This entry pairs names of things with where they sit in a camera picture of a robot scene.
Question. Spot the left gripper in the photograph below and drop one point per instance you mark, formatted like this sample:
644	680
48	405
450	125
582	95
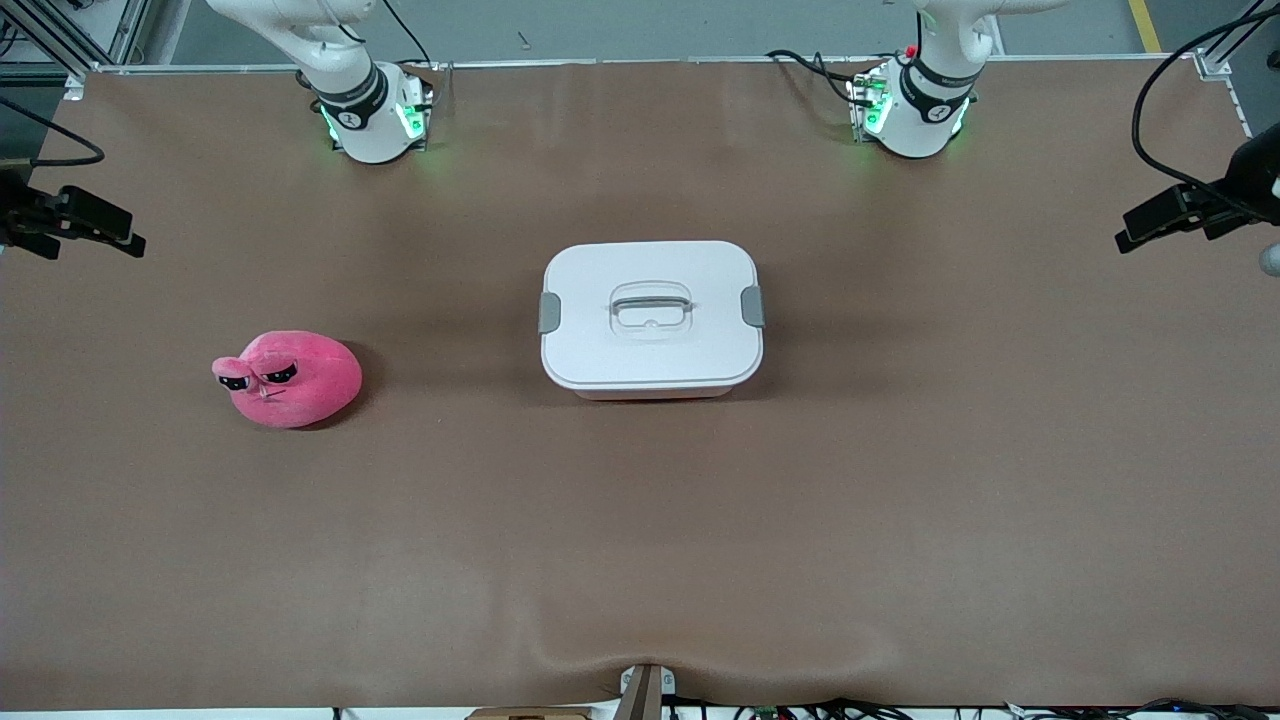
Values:
1236	187

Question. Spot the pink plush toy with eyes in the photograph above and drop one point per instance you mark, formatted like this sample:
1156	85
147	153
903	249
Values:
300	395

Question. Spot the white lid with grey clips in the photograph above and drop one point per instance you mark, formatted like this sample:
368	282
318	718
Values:
650	350

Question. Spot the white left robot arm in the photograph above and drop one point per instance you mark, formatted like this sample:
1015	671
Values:
920	110

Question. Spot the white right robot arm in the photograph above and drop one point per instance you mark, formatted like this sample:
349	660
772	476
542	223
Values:
365	120

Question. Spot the pink translucent plastic box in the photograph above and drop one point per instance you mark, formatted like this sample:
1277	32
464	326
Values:
650	394

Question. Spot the brown table cover sheet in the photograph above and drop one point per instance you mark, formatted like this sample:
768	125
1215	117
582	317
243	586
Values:
640	550

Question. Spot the brown cardboard piece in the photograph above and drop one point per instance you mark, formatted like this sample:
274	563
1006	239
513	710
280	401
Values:
530	714

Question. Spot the aluminium frame corner post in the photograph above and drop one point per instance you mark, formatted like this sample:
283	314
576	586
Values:
1213	65

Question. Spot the aluminium frame with diagonal struts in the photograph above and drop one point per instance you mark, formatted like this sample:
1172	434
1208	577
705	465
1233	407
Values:
125	30

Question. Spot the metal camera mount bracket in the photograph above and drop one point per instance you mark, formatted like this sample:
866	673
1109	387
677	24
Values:
645	690

